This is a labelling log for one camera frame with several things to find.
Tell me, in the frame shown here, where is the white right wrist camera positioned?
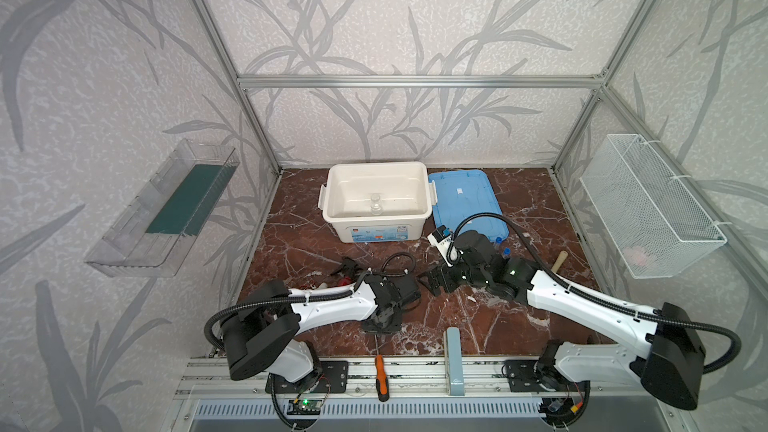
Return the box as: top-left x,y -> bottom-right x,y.
427,225 -> 452,267

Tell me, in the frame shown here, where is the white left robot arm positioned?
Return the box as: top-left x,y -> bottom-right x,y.
203,272 -> 421,390

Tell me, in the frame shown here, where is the wooden pestle handle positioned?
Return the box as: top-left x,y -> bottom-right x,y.
551,250 -> 569,273

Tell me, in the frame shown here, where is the green circuit board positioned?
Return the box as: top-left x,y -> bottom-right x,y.
286,398 -> 324,416

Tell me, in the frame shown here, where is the clear wall shelf green mat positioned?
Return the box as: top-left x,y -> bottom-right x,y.
85,139 -> 240,278

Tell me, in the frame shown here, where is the blue plastic bin lid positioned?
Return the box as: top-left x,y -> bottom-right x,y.
428,169 -> 502,231

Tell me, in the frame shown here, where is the red black clamp tool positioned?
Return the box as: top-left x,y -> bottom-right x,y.
330,257 -> 364,286

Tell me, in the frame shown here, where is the light blue rectangular block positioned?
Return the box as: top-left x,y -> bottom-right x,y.
443,327 -> 466,397

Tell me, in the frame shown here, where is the orange handled screwdriver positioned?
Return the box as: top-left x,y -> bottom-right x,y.
374,335 -> 390,402

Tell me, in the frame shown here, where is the white plastic storage bin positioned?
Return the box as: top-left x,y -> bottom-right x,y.
318,162 -> 438,243

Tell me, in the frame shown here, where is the clear glass flask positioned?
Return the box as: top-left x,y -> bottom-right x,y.
370,194 -> 383,216

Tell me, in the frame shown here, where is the white wire mesh basket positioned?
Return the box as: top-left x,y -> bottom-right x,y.
580,134 -> 728,279

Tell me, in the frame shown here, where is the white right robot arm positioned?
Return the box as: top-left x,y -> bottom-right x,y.
419,214 -> 742,410

